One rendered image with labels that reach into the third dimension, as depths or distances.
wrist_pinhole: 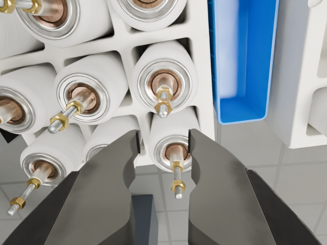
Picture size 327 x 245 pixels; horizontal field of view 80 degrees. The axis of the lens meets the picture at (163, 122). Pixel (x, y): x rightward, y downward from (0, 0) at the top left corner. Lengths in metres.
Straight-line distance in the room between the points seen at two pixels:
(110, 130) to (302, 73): 0.34
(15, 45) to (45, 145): 0.16
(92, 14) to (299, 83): 0.34
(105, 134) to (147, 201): 0.46
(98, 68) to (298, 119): 0.36
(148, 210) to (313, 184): 0.58
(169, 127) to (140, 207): 0.48
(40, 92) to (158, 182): 0.51
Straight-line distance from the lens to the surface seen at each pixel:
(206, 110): 0.37
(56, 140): 0.41
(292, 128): 0.46
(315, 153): 0.80
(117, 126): 0.36
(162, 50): 0.27
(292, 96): 0.44
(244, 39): 0.54
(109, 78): 0.29
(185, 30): 0.34
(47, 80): 0.39
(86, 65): 0.30
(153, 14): 0.26
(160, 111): 0.19
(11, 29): 0.36
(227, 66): 0.54
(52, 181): 0.43
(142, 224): 0.71
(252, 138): 0.67
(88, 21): 0.29
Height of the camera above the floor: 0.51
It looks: 62 degrees down
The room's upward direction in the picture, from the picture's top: 177 degrees counter-clockwise
